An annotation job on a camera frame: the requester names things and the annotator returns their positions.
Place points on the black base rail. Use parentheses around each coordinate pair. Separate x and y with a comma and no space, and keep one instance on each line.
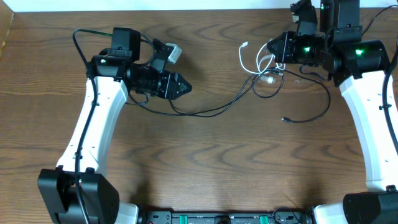
(280,216)

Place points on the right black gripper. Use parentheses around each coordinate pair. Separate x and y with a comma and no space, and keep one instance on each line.
(285,56)

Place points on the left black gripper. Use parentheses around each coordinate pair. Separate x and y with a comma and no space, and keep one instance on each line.
(173,79)

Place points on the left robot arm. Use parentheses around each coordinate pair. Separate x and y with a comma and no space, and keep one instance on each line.
(76,190)

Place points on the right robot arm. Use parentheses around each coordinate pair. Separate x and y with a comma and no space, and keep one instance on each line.
(332,37)

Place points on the cardboard box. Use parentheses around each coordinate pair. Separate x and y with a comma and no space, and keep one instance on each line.
(6,19)

